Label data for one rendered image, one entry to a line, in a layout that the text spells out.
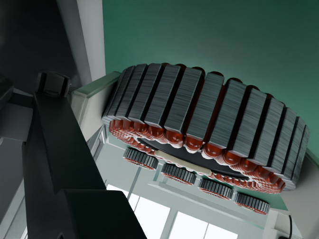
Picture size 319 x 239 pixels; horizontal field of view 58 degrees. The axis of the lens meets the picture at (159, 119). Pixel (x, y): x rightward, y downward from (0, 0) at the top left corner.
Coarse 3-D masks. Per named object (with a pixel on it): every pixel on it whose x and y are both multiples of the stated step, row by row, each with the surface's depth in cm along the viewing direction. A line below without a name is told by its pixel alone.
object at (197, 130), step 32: (160, 64) 13; (128, 96) 13; (160, 96) 12; (192, 96) 12; (224, 96) 12; (256, 96) 12; (128, 128) 13; (160, 128) 12; (192, 128) 11; (224, 128) 11; (256, 128) 12; (288, 128) 12; (192, 160) 20; (224, 160) 12; (256, 160) 11; (288, 160) 12
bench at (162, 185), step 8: (160, 168) 400; (152, 184) 355; (160, 184) 315; (168, 192) 399; (176, 192) 316; (184, 192) 318; (192, 200) 341; (200, 200) 319; (216, 208) 320; (224, 208) 321; (232, 216) 359; (240, 216) 323; (256, 224) 324; (264, 224) 325
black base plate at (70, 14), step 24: (0, 0) 20; (24, 0) 19; (48, 0) 18; (72, 0) 20; (0, 24) 25; (24, 24) 23; (48, 24) 21; (72, 24) 22; (0, 48) 31; (24, 48) 28; (48, 48) 26; (72, 48) 24; (0, 72) 43; (24, 72) 38; (72, 72) 30
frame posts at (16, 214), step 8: (16, 192) 34; (24, 192) 34; (16, 200) 33; (24, 200) 34; (8, 208) 33; (16, 208) 33; (24, 208) 34; (8, 216) 33; (16, 216) 34; (24, 216) 33; (0, 224) 33; (8, 224) 33; (16, 224) 34; (24, 224) 33; (0, 232) 32; (8, 232) 33; (16, 232) 33; (24, 232) 33
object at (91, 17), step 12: (84, 0) 20; (96, 0) 20; (84, 12) 22; (96, 12) 21; (84, 24) 24; (96, 24) 23; (84, 36) 26; (96, 36) 25; (96, 48) 28; (96, 60) 30; (96, 72) 34
